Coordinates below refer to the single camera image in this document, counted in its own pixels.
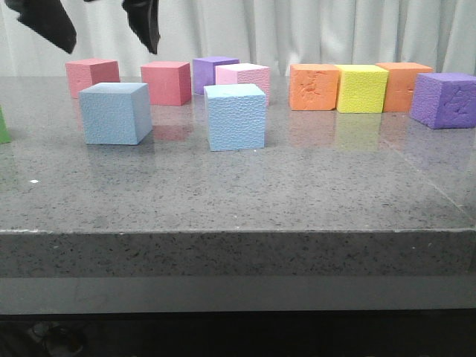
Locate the red foam cube left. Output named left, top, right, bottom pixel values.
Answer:
left=65, top=58, right=120, bottom=99

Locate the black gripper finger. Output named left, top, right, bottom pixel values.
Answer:
left=4, top=0, right=77, bottom=54
left=122, top=0, right=161, bottom=54

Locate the orange foam cube back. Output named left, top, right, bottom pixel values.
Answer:
left=376, top=62, right=434, bottom=112

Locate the red foam cube right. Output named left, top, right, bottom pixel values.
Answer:
left=141, top=61, right=192, bottom=106

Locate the large purple foam cube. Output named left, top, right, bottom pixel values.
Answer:
left=409, top=73, right=475, bottom=129

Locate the light blue foam cube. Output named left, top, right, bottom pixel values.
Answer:
left=204, top=83, right=267, bottom=151
left=79, top=83, right=152, bottom=145

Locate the green foam cube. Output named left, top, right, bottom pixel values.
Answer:
left=0, top=108, right=11, bottom=144

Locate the orange foam cube front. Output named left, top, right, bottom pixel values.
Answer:
left=289, top=64, right=340, bottom=111

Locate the yellow foam cube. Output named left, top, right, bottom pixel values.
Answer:
left=336, top=65, right=389, bottom=113

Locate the red foam cube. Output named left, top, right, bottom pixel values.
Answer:
left=65, top=58, right=120, bottom=99
left=141, top=61, right=192, bottom=106

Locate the orange foam cube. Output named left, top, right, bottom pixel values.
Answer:
left=289, top=64, right=340, bottom=111
left=376, top=62, right=434, bottom=112

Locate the purple foam cube back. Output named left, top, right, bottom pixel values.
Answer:
left=193, top=56, right=240, bottom=94

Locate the pink foam cube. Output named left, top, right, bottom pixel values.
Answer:
left=215, top=63, right=271, bottom=104

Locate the white curtain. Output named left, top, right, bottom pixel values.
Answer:
left=1, top=1, right=475, bottom=77

